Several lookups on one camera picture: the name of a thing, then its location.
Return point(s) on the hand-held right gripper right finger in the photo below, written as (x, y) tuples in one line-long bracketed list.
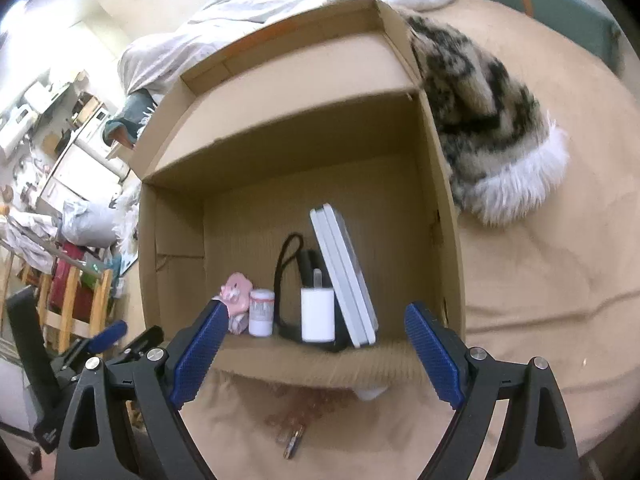
[(432, 355)]

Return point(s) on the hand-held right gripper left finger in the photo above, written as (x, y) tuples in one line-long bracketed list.
[(200, 350)]

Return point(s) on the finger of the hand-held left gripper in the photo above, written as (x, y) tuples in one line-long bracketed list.
[(145, 339), (110, 335)]

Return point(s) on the white cylindrical tube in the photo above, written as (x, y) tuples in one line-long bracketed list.
[(317, 315)]

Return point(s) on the cardboard box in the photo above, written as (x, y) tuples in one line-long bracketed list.
[(300, 185)]

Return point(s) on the wooden rack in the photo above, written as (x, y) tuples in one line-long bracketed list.
[(72, 290)]

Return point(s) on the small white pink-capped bottle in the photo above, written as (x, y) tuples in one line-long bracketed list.
[(261, 315)]

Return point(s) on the white paper card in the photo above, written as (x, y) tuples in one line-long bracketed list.
[(372, 392)]

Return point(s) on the red cloth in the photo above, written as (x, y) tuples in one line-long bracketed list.
[(61, 280)]

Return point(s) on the white plastic bag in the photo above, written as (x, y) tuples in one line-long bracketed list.
[(90, 222)]

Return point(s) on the white remote control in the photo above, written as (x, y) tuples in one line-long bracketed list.
[(345, 280)]

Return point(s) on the beige bed cover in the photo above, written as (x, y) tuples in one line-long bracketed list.
[(525, 285)]

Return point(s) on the white cabinet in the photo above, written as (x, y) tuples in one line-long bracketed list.
[(80, 165)]

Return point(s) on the blue jeans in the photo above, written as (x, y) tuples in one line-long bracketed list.
[(127, 120)]

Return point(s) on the spotted fur blanket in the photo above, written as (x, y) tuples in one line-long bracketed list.
[(480, 110)]

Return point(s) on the teal headboard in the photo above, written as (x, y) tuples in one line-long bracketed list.
[(550, 5)]

